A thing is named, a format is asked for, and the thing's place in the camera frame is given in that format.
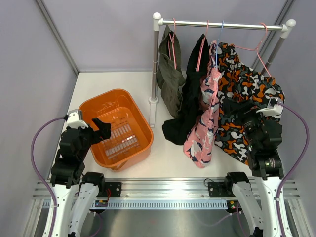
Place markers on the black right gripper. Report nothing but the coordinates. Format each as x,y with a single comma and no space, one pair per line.
245,108

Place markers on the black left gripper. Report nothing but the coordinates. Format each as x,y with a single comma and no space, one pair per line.
104,128

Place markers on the orange camouflage print shorts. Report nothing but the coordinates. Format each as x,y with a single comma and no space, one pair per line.
239,83

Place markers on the pink shark print shorts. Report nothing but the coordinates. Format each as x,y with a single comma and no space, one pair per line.
200,140

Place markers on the black shorts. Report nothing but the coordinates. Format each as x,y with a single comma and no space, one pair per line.
176,130

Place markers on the pink wire hanger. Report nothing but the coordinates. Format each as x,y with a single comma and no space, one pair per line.
256,49
171,51
201,48

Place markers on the blue wire hanger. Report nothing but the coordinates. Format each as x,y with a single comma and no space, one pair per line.
217,45

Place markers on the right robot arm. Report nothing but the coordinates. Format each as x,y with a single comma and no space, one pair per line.
267,217

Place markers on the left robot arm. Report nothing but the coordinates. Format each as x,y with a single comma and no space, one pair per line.
72,191

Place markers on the olive green shorts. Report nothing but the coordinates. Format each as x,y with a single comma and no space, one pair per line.
170,81

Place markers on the orange plastic laundry basket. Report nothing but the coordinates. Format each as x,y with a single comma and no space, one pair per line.
131,136

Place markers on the white and steel clothes rack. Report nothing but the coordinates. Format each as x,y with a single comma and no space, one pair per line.
284,29

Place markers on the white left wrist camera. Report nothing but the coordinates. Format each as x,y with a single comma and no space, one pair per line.
75,119

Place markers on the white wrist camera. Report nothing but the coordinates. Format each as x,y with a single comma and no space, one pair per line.
271,107
75,119

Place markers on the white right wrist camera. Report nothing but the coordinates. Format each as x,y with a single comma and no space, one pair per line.
271,107

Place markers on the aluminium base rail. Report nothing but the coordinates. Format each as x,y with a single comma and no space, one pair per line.
169,188

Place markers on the white slotted cable duct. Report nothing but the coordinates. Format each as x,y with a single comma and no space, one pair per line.
160,205

